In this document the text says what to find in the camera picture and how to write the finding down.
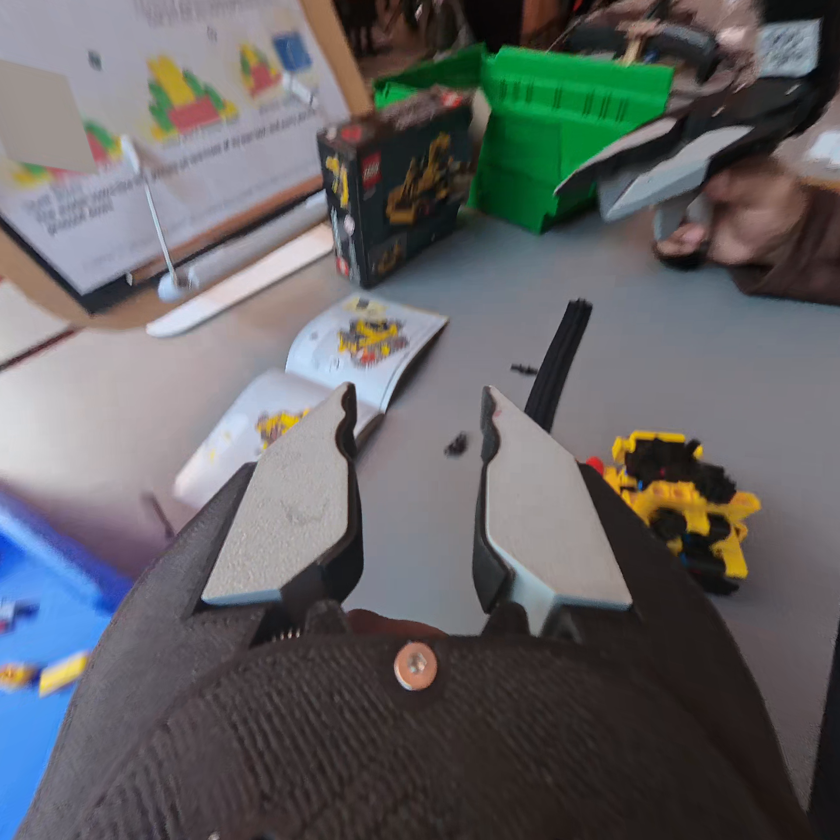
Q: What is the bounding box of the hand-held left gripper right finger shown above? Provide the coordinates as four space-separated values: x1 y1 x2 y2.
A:
472 386 633 634

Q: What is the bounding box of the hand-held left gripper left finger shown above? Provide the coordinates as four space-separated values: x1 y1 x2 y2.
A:
200 382 364 608

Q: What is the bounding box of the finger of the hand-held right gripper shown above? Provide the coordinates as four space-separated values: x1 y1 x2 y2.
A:
598 128 754 222
554 119 683 196

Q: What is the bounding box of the yellow lego bulldozer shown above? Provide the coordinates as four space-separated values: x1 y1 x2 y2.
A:
584 430 763 597

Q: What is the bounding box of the person's right forearm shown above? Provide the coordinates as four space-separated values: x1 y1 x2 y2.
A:
728 177 840 306

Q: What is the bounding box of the grey lego axle rod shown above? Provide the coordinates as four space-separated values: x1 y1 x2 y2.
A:
141 492 178 539

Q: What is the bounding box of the black rubber lego track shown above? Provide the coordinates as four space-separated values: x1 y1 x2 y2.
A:
523 298 595 434

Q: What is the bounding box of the lego instruction booklet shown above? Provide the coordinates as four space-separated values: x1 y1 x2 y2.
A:
172 292 450 513

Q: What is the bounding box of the black lego set box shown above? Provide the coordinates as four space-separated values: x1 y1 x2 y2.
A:
316 88 476 290

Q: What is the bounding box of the yellow lego brick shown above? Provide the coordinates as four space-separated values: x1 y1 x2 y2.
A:
38 651 91 697

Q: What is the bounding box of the person's right hand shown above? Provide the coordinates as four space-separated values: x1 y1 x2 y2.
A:
656 157 821 266

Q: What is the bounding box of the green plastic crate stack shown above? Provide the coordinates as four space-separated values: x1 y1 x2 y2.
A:
469 45 677 236

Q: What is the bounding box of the green plastic tray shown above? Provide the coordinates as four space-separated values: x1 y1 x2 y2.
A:
373 42 490 112

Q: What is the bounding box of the blue plastic tray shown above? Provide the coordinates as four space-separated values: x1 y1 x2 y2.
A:
0 486 135 840

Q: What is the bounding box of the thin metal stand rod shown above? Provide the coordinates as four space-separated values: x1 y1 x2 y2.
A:
121 134 198 303

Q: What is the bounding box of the instruction poster board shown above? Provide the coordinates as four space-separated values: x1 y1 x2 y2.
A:
0 0 375 329

